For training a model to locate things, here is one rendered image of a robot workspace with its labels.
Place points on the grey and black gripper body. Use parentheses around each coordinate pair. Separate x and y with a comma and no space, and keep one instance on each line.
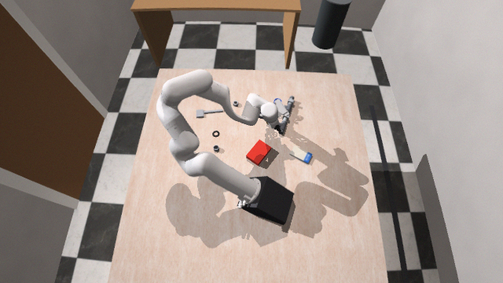
(272,125)

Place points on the grey pipe manifold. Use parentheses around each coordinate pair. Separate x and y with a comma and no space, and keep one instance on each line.
(282,125)

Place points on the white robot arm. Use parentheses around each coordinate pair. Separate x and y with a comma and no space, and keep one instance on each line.
(184,140)

